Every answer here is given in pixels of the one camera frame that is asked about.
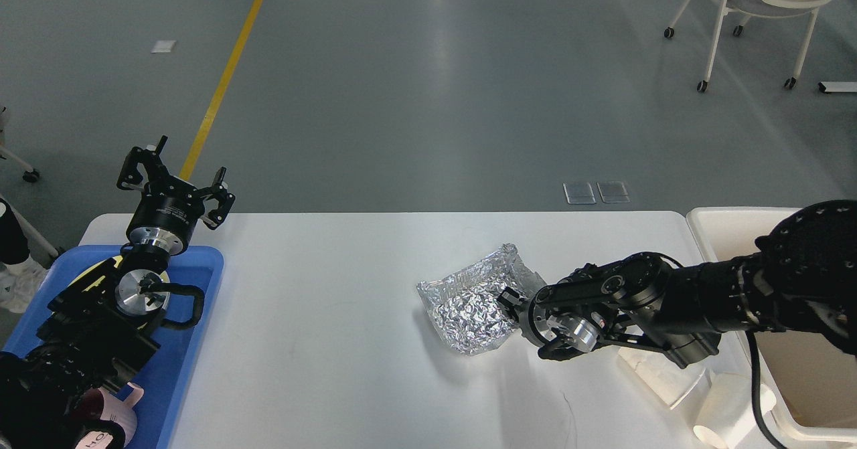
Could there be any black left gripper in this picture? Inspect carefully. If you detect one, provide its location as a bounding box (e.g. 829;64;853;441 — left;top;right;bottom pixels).
116;135;235;255

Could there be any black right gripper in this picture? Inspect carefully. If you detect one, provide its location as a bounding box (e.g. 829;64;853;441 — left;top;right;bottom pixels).
496;287;603;361

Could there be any aluminium foil sheet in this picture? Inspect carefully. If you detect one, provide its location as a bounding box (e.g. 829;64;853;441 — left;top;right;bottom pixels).
416;244;545;357

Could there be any pink ribbed mug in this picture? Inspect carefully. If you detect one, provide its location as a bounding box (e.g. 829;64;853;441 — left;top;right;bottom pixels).
70;382;145;447

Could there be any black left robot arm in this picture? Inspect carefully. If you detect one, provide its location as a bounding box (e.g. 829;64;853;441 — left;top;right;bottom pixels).
2;136;236;448

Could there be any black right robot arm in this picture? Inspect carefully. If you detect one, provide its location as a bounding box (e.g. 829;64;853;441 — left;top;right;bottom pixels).
497;199;856;448

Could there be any left clear floor plate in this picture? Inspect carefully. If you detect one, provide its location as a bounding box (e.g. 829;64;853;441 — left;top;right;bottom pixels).
562;183;597;205

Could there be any clear floor plate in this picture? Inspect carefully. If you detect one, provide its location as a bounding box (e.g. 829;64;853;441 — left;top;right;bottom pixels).
597;181;631;204
562;183;597;205

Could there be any white paper cup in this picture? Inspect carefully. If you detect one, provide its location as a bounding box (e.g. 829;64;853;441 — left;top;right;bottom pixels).
692;373;758;448
618;347;710;410

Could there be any right clear floor plate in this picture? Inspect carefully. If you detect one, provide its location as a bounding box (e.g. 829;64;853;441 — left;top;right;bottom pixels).
597;181;631;204

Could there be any person in black clothes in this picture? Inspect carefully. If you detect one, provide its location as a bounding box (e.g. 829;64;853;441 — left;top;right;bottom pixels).
1;199;47;314

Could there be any blue plastic tray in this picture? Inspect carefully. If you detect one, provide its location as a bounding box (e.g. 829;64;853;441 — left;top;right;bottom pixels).
3;245;224;448

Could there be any beige plastic bin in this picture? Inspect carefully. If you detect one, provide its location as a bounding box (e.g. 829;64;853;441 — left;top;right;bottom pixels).
688;206;856;448

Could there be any white bar on floor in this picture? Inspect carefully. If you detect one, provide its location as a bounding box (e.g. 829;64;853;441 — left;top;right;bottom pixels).
817;81;857;94

